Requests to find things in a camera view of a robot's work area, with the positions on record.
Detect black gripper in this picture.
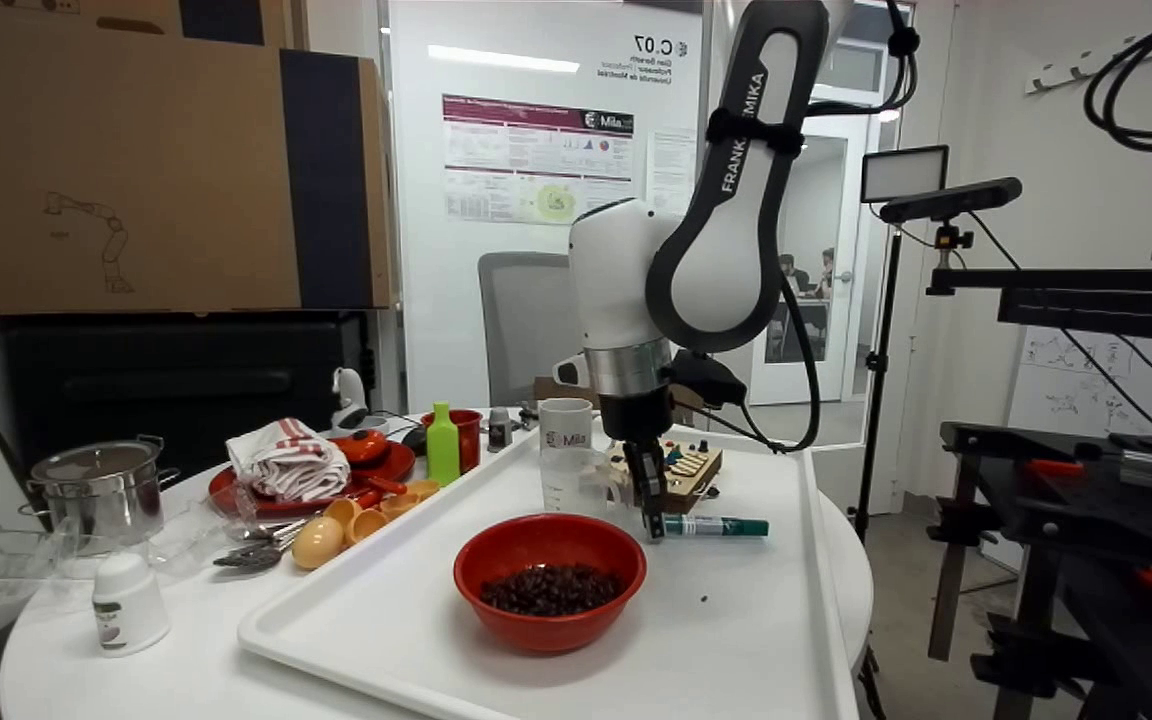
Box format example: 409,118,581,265
597,389,681,540

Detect green marker pen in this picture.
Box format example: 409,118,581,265
650,510,773,544

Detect clear plastic measuring cup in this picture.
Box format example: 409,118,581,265
535,439,636,524

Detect white mug cup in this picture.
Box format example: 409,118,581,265
535,392,601,454

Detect white plastic tray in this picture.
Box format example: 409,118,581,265
238,425,863,720

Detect red cup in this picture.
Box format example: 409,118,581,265
420,403,488,477

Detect dark coffee beans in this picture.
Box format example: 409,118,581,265
475,561,630,619

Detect red bowl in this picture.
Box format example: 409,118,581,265
448,510,653,659

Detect green squeeze bottle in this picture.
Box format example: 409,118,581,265
426,399,463,487

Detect grey mesh office chair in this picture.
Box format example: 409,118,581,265
475,248,594,413

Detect black tripod stand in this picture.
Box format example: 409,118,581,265
848,228,908,540

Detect orange croissant toy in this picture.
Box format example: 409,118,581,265
324,477,444,548

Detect red tomato toy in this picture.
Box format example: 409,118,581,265
331,429,399,467

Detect white tabletop gadget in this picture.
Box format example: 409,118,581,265
330,364,373,433

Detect white paper sheet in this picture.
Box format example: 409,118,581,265
641,128,700,222

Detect tan bread toy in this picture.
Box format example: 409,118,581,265
288,510,347,575

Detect white red printed cloth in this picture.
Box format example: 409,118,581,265
224,414,358,507

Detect metal cutlery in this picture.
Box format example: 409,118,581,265
210,516,308,575

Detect rectangular light panel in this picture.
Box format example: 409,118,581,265
860,140,954,209

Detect black cabinet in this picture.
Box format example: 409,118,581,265
0,309,382,482

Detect steel cooking pot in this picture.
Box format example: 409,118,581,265
22,433,183,551

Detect large cardboard box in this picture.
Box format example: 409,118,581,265
0,9,399,319

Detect clear plastic wrap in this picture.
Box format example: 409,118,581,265
0,510,90,608

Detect wooden switch busy board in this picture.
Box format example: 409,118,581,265
604,425,730,516

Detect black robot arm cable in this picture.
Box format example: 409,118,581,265
700,0,928,454

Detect wall poster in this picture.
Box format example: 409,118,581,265
438,91,643,231

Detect black stereo camera bar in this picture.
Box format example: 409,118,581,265
875,170,1027,228

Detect wall whiteboard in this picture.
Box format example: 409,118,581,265
1009,323,1152,449

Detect black metal mounting frame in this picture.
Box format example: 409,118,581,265
926,165,1152,720

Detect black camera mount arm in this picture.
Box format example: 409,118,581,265
926,244,1152,339

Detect thick black cable loop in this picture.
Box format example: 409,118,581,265
1082,0,1152,154

